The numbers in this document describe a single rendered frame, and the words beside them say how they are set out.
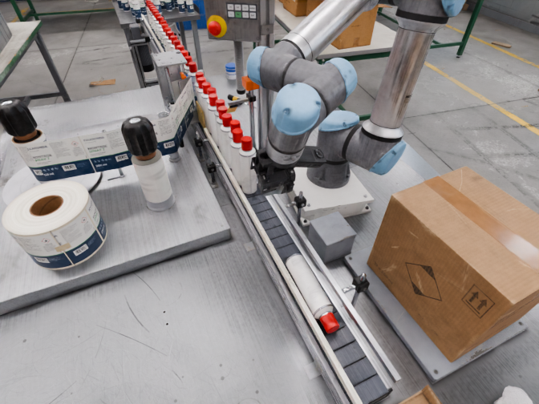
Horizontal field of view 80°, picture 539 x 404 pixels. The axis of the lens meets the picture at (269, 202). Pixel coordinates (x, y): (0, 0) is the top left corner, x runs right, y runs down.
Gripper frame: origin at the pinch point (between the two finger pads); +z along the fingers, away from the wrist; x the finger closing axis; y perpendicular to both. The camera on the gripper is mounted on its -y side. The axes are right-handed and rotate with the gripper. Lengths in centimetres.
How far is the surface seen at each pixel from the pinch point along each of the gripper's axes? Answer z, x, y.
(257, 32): -8.1, -44.8, -10.6
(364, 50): 87, -114, -130
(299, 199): 8.7, 2.2, -7.3
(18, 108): 7, -50, 59
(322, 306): -0.4, 30.9, 1.8
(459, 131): 152, -56, -233
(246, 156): 8.9, -16.1, 2.3
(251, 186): 19.8, -10.9, 1.8
